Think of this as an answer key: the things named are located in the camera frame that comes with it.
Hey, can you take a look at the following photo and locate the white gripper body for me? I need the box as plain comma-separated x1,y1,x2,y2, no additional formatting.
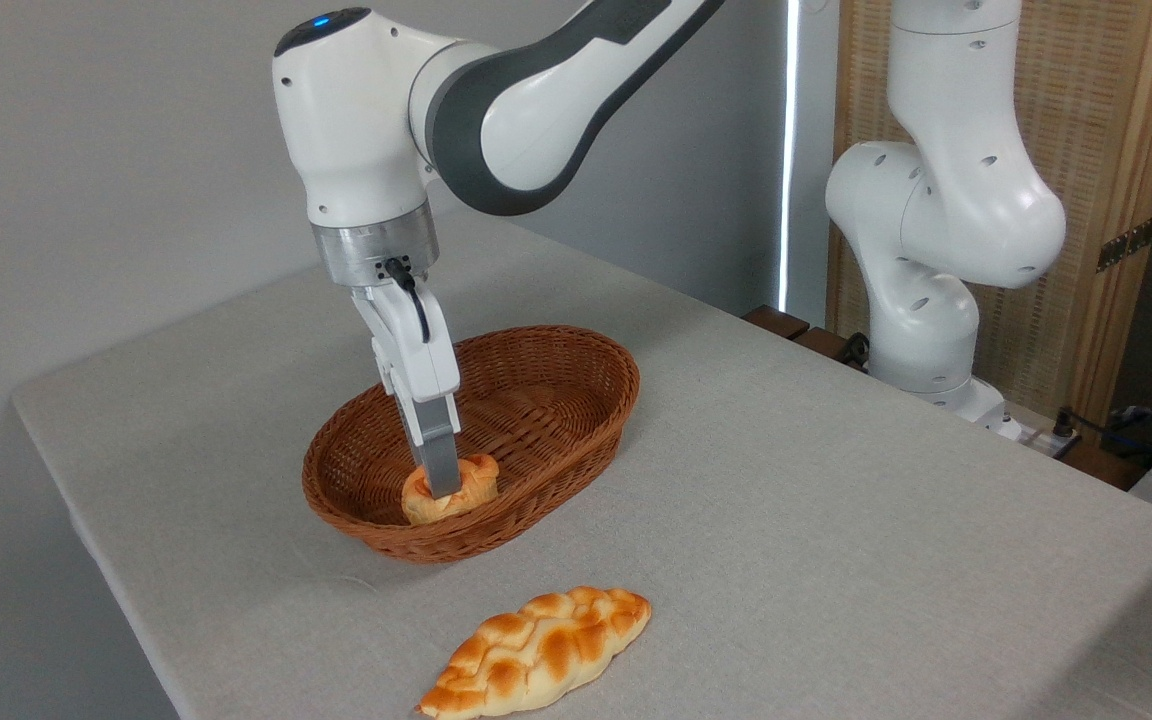
351,285,463,404

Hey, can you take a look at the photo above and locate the black cable bundle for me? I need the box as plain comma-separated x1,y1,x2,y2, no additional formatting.
1051,404,1152,473

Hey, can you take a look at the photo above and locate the grey tablecloth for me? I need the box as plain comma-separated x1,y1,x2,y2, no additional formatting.
11,215,1152,720

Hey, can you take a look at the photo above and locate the small round bread roll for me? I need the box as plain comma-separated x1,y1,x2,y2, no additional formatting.
400,453,501,528

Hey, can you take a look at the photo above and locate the dark brown wooden block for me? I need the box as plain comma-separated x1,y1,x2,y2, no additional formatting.
794,327,869,373
742,305,812,342

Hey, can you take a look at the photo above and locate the dark metal screen hinge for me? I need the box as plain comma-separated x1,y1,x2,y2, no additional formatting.
1096,215,1152,273

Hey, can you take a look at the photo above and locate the wooden rattan folding screen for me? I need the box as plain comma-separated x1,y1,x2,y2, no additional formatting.
826,0,1152,433

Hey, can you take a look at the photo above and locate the brown oval wicker basket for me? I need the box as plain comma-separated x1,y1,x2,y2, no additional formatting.
301,324,641,565

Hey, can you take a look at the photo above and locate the long braided bread loaf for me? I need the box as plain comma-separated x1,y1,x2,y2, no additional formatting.
415,586,653,720

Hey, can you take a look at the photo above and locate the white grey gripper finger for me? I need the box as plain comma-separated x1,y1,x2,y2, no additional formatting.
403,392,465,500

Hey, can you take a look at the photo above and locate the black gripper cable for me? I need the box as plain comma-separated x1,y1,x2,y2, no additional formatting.
383,257,433,345

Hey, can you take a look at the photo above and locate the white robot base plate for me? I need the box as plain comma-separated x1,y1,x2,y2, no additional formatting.
946,378,1083,462

